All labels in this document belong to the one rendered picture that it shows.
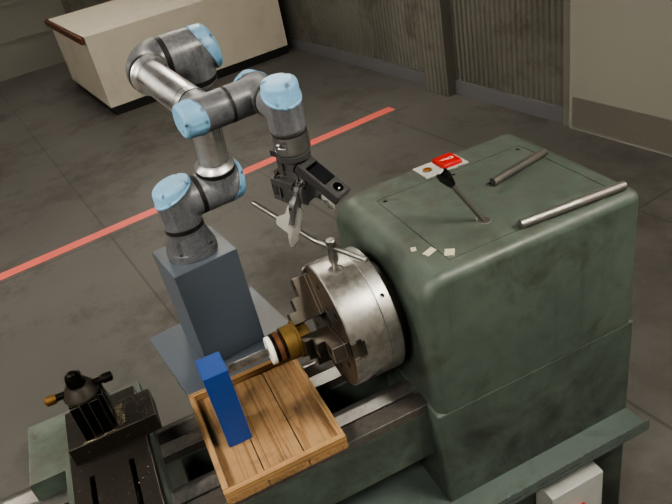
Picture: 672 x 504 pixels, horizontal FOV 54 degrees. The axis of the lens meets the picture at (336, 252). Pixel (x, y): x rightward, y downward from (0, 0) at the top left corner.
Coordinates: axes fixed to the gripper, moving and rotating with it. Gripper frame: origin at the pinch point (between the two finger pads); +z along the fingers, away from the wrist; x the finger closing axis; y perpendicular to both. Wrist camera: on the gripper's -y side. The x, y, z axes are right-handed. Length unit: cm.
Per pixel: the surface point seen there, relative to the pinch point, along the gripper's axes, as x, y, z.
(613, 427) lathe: -41, -60, 77
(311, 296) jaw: 3.1, 3.0, 18.8
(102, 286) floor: -50, 244, 158
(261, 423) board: 25, 7, 45
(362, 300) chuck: 2.9, -12.7, 13.3
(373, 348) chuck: 6.9, -17.2, 22.7
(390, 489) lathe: 8, -16, 79
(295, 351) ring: 14.9, -0.3, 25.2
